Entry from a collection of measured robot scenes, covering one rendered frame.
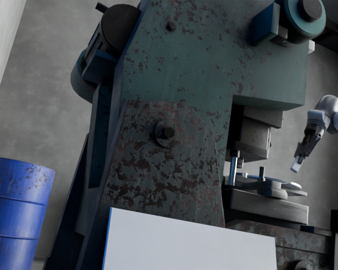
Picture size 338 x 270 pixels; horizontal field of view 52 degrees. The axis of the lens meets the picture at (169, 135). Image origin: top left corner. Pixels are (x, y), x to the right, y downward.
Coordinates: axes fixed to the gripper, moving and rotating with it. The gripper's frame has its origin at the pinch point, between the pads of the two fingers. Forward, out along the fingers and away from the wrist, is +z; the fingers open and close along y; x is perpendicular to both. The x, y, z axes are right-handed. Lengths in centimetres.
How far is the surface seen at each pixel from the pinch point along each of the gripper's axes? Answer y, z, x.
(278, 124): -14.3, -0.1, 19.8
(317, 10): -42, -25, 36
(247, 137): -13.2, 11.9, 26.9
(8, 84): 290, -27, 228
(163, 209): -35, 56, 41
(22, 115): 298, -9, 193
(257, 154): -14.5, 15.7, 20.9
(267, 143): -11.5, 7.8, 18.9
